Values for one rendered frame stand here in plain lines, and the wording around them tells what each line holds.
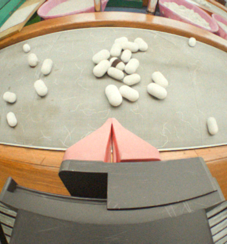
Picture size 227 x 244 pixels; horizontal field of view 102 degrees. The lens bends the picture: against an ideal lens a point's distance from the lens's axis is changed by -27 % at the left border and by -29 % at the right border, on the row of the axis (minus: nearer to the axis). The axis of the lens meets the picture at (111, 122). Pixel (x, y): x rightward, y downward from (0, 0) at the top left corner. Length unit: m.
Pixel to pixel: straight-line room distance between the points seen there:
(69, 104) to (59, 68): 0.09
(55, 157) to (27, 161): 0.05
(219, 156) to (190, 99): 0.12
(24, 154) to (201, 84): 0.38
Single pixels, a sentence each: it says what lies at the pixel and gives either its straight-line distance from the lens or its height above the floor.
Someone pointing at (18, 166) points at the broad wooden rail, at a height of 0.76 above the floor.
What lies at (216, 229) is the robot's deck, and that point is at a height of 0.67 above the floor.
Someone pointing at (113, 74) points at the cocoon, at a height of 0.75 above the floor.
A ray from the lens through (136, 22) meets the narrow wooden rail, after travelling 0.36.
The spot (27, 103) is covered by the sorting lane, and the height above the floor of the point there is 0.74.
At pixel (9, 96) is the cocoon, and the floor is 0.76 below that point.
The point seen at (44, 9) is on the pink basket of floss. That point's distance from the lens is 0.59.
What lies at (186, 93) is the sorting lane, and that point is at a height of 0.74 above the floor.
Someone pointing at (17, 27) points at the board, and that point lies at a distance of 0.48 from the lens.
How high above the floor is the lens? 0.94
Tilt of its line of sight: 76 degrees down
